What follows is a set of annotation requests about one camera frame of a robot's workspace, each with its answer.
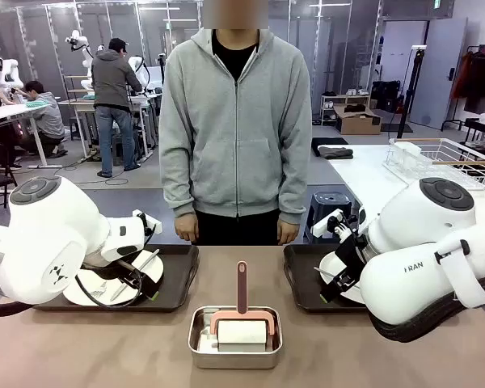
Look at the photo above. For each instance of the man in dark grey hoodie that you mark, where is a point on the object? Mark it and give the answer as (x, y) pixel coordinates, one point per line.
(113, 89)

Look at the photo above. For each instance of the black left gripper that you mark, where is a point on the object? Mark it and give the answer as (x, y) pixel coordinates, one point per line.
(139, 275)

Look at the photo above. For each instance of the white round plate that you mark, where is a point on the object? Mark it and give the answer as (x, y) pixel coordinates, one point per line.
(87, 289)
(332, 262)

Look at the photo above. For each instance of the grey sleeved left forearm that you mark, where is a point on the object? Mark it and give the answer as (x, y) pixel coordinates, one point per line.
(297, 194)

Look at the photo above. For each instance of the dark brown serving tray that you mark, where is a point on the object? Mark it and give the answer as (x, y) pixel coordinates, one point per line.
(178, 275)
(303, 279)

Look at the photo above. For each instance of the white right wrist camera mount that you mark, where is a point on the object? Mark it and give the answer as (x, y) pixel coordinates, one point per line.
(327, 224)

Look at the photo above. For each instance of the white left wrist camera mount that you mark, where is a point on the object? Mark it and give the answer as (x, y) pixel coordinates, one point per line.
(149, 220)

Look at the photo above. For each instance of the person's left hand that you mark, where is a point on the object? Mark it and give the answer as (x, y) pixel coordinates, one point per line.
(289, 233)

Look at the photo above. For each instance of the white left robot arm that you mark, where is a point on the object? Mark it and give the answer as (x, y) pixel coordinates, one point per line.
(44, 226)

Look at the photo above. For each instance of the black clothes rack with jackets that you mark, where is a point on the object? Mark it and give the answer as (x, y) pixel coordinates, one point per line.
(479, 81)

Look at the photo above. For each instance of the folded grey cloth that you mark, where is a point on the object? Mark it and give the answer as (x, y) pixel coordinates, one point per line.
(336, 153)

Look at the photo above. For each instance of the grey plastic stool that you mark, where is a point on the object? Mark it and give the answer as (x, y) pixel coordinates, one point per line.
(329, 210)

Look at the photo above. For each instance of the white background work table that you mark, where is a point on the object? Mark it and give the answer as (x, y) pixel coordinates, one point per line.
(16, 111)

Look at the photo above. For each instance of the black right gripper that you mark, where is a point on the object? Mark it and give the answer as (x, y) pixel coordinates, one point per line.
(351, 254)

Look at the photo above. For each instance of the rectangular metal tin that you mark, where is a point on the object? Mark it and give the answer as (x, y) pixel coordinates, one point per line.
(210, 355)

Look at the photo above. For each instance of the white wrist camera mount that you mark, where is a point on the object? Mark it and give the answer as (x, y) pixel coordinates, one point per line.
(327, 224)
(149, 220)

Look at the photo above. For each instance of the white side table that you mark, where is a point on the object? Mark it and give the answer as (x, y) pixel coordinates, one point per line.
(363, 174)

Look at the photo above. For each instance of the man in light grey hoodie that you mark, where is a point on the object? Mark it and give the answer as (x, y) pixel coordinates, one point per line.
(48, 117)

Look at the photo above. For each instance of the grey sleeved right forearm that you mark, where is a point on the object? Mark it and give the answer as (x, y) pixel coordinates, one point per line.
(178, 190)

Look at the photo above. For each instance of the person in grey zip hoodie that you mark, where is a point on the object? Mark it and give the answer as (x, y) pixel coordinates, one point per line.
(234, 141)

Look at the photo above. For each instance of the silver table knife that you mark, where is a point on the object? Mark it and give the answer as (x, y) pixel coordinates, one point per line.
(149, 259)

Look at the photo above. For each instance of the person's right hand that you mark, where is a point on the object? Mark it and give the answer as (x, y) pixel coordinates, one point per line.
(186, 230)

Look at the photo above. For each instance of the black tripod stand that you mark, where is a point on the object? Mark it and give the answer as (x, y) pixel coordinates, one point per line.
(412, 89)

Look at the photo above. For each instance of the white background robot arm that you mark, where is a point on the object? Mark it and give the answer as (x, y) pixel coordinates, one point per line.
(8, 72)
(83, 52)
(139, 68)

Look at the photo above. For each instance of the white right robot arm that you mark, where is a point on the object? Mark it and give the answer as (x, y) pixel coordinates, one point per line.
(420, 258)

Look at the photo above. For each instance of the white shoe rack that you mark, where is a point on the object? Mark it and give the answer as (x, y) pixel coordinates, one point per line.
(335, 103)

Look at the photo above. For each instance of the open cardboard box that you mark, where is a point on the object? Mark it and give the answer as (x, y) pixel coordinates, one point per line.
(357, 121)

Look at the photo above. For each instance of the black suitcases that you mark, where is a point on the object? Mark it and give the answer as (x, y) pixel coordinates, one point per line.
(386, 95)

